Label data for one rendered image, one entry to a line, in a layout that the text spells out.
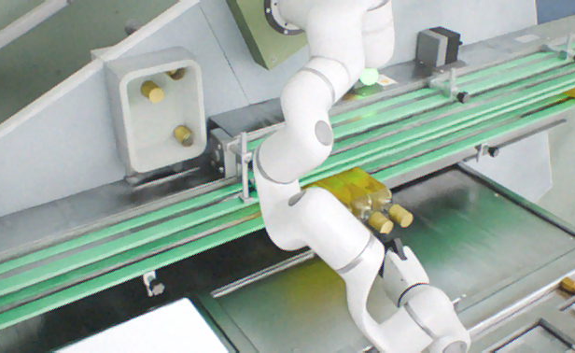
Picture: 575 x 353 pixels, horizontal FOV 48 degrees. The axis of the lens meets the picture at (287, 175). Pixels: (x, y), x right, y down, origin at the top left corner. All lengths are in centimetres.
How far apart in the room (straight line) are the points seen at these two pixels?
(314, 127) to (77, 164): 62
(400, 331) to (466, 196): 82
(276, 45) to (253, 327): 61
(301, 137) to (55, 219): 61
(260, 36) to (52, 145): 49
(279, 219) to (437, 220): 77
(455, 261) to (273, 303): 47
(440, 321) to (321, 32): 51
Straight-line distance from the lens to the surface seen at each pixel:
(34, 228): 138
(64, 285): 137
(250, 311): 138
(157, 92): 136
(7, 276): 131
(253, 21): 142
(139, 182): 146
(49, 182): 144
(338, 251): 101
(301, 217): 99
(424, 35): 182
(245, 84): 154
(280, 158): 103
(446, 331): 112
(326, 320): 136
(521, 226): 177
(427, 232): 169
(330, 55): 111
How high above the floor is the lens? 197
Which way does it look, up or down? 45 degrees down
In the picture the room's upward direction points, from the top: 128 degrees clockwise
